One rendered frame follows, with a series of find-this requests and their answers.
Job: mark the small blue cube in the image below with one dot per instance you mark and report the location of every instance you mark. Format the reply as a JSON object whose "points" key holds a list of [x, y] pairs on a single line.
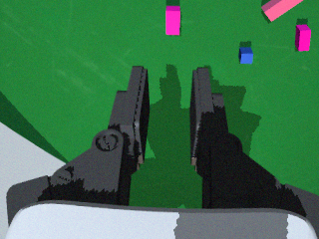
{"points": [[245, 55]]}

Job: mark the magenta rod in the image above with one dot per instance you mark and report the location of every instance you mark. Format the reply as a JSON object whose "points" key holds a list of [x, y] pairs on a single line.
{"points": [[302, 37], [172, 20]]}

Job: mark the pink rod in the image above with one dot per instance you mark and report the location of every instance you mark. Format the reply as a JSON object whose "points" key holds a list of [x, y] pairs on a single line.
{"points": [[275, 8]]}

